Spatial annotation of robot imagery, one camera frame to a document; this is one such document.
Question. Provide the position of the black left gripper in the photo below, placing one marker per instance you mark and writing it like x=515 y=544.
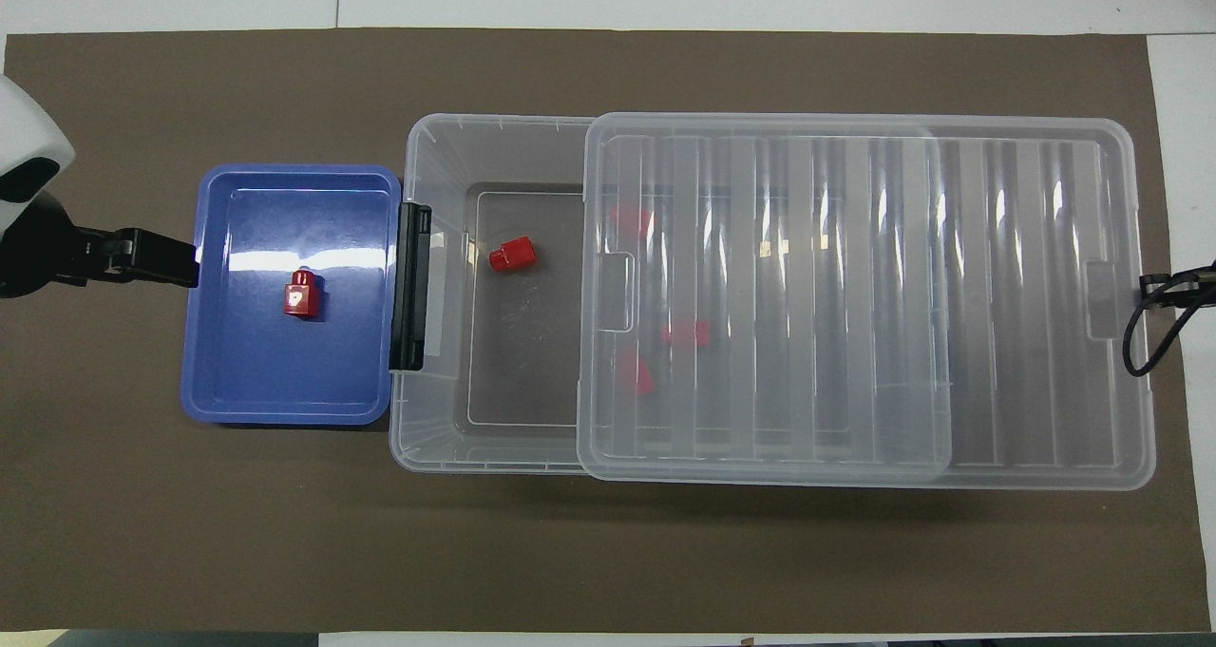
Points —
x=47 y=248

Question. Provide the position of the blue plastic tray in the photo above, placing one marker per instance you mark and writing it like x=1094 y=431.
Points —
x=266 y=371

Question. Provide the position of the clear plastic storage box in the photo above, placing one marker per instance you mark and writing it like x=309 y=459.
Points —
x=522 y=371

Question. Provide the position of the clear ribbed box lid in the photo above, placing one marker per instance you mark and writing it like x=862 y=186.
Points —
x=855 y=343

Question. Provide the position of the red block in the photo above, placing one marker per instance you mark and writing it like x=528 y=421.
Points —
x=686 y=333
x=630 y=219
x=635 y=374
x=302 y=297
x=513 y=255

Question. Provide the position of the brown table mat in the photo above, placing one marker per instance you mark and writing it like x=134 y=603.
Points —
x=570 y=561

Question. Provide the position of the black box latch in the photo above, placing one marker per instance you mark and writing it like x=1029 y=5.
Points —
x=410 y=286

